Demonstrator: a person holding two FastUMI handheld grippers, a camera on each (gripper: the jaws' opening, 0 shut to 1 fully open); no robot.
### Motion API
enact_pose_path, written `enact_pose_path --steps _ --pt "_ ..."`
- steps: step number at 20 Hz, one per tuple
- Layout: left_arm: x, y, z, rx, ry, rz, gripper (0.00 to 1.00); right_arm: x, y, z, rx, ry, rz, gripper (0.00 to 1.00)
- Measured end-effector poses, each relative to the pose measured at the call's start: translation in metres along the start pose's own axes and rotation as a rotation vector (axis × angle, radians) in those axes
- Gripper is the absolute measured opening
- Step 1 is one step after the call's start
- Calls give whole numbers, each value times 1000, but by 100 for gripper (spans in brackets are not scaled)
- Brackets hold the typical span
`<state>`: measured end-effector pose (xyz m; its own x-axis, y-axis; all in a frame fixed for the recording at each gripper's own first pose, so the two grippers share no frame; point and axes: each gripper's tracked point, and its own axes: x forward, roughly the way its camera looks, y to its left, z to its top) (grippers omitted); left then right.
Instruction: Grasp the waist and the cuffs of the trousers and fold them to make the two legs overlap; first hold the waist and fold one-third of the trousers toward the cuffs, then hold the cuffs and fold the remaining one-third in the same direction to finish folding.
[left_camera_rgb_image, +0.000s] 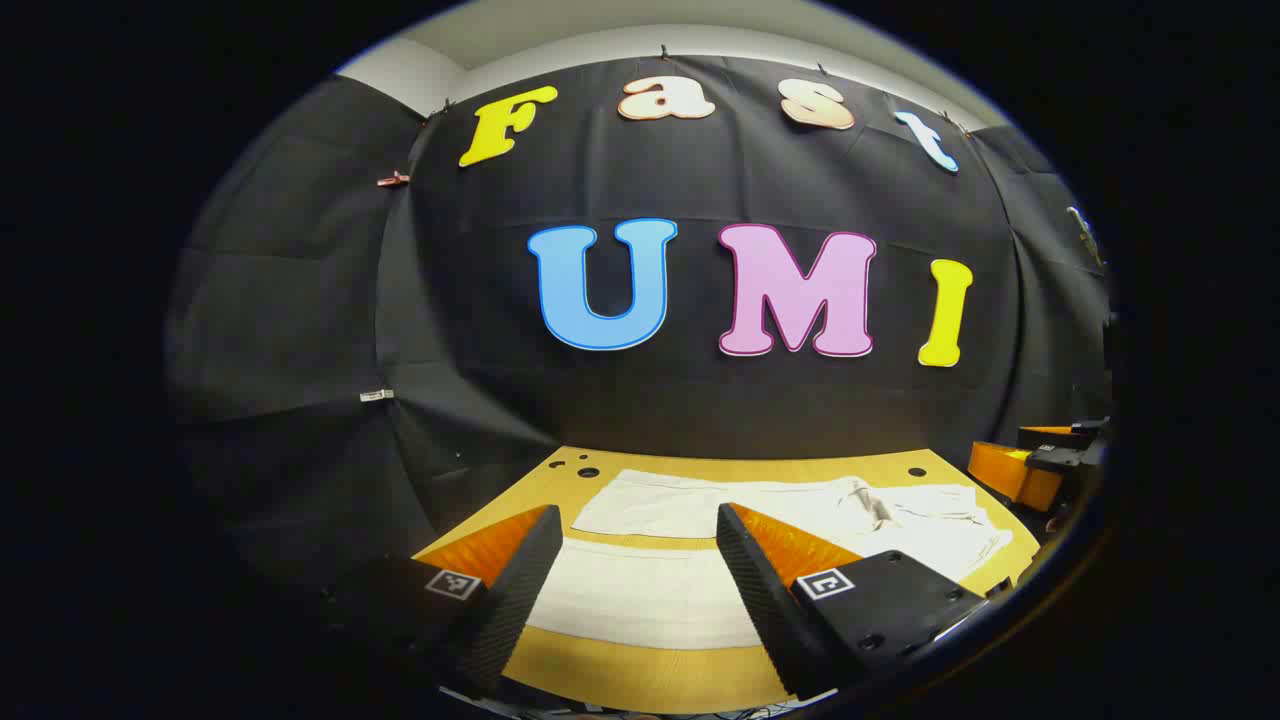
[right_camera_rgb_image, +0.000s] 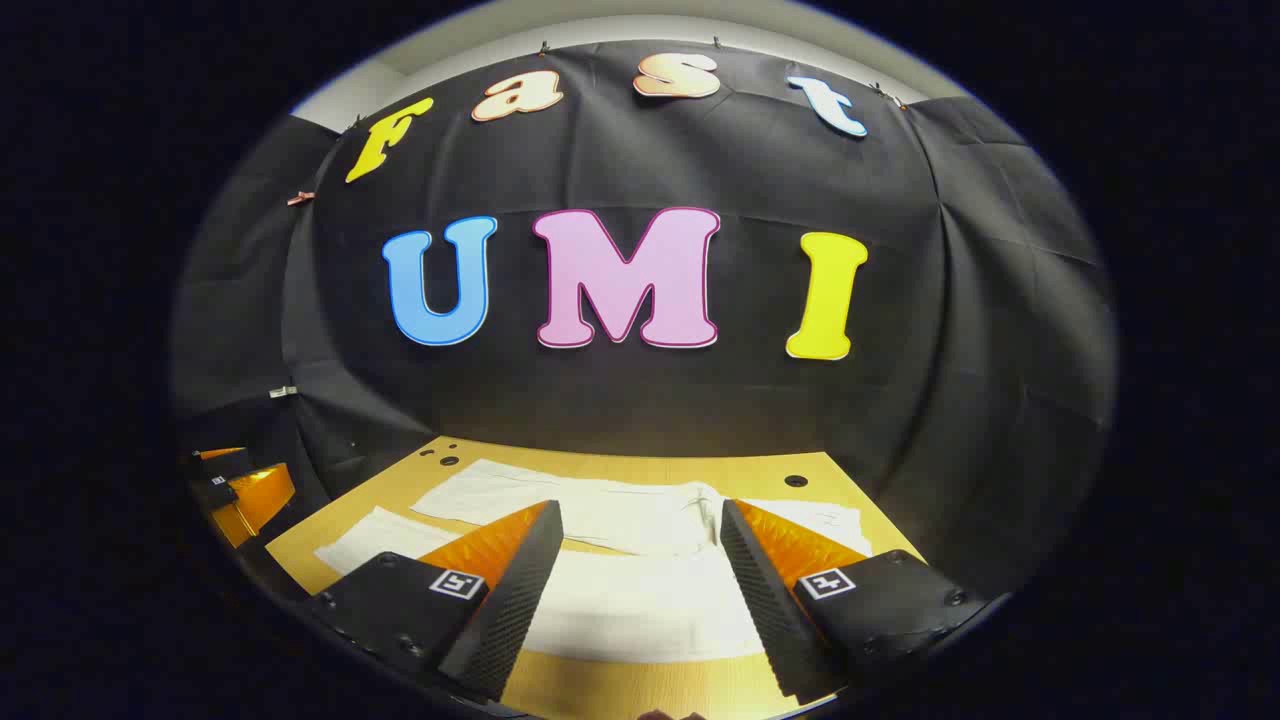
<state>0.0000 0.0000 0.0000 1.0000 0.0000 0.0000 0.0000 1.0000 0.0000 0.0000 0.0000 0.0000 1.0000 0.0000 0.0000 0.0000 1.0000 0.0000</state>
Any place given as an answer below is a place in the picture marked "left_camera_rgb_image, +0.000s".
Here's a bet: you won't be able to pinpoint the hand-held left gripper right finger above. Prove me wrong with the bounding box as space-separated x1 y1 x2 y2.
716 503 1011 701

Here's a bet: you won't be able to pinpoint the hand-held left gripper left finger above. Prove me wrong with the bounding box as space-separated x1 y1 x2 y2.
320 505 564 701

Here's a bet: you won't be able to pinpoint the white jeans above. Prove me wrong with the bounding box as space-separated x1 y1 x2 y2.
525 468 1013 651

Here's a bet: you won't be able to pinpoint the black backdrop cloth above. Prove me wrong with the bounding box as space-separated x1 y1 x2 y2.
165 55 1116 601

